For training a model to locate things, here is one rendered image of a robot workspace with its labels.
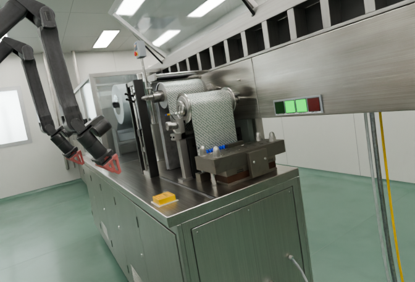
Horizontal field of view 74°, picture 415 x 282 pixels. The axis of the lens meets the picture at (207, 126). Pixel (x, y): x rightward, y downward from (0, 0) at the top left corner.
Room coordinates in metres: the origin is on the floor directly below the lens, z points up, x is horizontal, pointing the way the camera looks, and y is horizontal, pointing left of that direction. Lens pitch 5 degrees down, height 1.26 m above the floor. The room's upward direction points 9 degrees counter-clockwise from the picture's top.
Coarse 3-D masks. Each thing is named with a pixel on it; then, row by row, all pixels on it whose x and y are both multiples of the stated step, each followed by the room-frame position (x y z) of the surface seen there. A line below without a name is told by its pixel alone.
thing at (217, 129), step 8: (216, 112) 1.35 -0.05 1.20; (224, 112) 1.37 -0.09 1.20; (232, 112) 1.40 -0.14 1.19; (192, 120) 1.28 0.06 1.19; (200, 120) 1.30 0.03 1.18; (208, 120) 1.32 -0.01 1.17; (216, 120) 1.34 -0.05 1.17; (224, 120) 1.37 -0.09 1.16; (232, 120) 1.39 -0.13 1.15; (200, 128) 1.30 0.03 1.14; (208, 128) 1.32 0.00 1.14; (216, 128) 1.34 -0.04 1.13; (224, 128) 1.36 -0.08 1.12; (232, 128) 1.39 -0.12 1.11; (200, 136) 1.29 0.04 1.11; (208, 136) 1.31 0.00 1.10; (216, 136) 1.34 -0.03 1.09; (224, 136) 1.36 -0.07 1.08; (232, 136) 1.39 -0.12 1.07; (200, 144) 1.29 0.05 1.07; (208, 144) 1.31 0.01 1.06; (216, 144) 1.33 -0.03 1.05; (224, 144) 1.36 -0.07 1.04
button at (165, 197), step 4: (168, 192) 1.11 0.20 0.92; (156, 196) 1.08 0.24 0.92; (160, 196) 1.07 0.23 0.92; (164, 196) 1.06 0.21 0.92; (168, 196) 1.05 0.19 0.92; (172, 196) 1.06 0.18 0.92; (156, 200) 1.05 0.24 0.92; (160, 200) 1.03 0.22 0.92; (164, 200) 1.04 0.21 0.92; (168, 200) 1.05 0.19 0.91; (172, 200) 1.05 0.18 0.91; (160, 204) 1.03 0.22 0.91
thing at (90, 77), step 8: (104, 72) 2.10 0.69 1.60; (112, 72) 2.13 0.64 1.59; (120, 72) 2.16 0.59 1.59; (128, 72) 2.19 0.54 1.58; (136, 72) 2.22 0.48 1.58; (80, 88) 2.54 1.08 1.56; (96, 96) 2.05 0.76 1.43; (96, 104) 2.05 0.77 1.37; (96, 112) 2.04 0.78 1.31; (104, 136) 2.05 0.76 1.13; (104, 144) 2.05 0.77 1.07
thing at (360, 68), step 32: (352, 32) 0.93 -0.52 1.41; (384, 32) 0.85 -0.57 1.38; (256, 64) 1.34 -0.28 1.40; (288, 64) 1.18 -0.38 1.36; (320, 64) 1.05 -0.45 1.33; (352, 64) 0.94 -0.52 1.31; (384, 64) 0.86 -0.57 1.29; (256, 96) 1.37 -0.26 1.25; (288, 96) 1.19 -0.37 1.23; (352, 96) 0.95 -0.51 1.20; (384, 96) 0.87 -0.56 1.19
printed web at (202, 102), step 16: (176, 80) 1.58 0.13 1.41; (192, 80) 1.60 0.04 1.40; (176, 96) 1.51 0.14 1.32; (192, 96) 1.31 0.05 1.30; (208, 96) 1.35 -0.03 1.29; (224, 96) 1.39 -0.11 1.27; (160, 112) 1.61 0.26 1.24; (192, 112) 1.28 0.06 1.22; (208, 112) 1.32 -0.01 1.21; (192, 128) 1.42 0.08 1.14; (176, 144) 1.64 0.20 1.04; (176, 160) 1.63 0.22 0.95
